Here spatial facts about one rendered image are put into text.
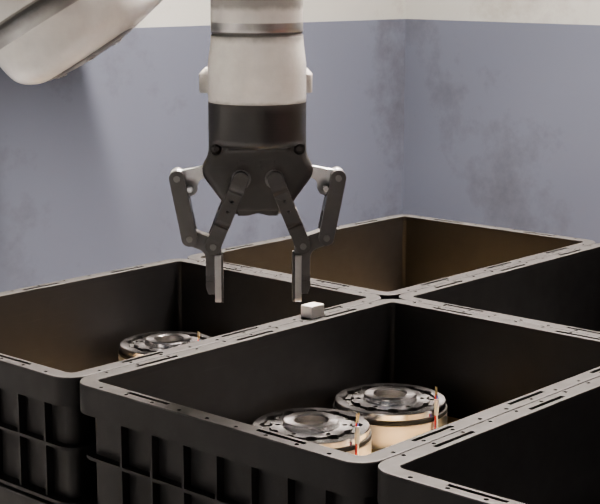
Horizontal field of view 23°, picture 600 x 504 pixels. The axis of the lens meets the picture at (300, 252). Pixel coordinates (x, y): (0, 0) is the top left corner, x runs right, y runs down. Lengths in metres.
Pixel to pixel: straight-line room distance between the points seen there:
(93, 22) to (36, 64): 0.04
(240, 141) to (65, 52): 0.31
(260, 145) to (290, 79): 0.05
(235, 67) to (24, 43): 0.31
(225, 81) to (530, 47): 3.07
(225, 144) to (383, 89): 3.29
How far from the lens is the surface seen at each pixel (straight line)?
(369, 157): 4.35
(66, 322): 1.52
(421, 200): 4.43
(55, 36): 0.80
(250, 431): 1.02
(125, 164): 3.76
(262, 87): 1.08
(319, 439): 1.22
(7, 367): 1.22
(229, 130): 1.09
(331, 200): 1.12
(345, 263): 1.82
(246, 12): 1.08
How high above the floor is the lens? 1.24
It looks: 11 degrees down
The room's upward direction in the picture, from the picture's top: straight up
